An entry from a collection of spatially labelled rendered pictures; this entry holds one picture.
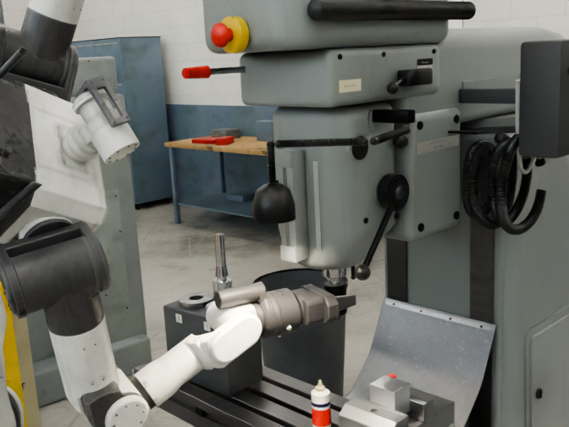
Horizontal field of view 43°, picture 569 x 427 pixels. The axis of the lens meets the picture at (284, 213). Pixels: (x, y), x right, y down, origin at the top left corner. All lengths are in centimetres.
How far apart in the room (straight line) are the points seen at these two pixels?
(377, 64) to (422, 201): 31
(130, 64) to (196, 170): 144
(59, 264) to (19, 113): 27
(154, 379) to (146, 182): 750
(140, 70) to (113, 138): 751
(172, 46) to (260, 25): 770
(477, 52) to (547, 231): 47
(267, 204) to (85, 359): 38
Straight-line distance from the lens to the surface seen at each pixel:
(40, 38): 139
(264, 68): 136
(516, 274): 173
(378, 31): 133
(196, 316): 177
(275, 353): 352
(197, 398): 178
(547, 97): 139
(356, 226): 136
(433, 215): 152
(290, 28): 119
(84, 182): 125
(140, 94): 869
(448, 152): 154
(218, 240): 172
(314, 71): 127
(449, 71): 155
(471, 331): 176
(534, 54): 140
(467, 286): 175
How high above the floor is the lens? 172
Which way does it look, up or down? 12 degrees down
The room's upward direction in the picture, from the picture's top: 3 degrees counter-clockwise
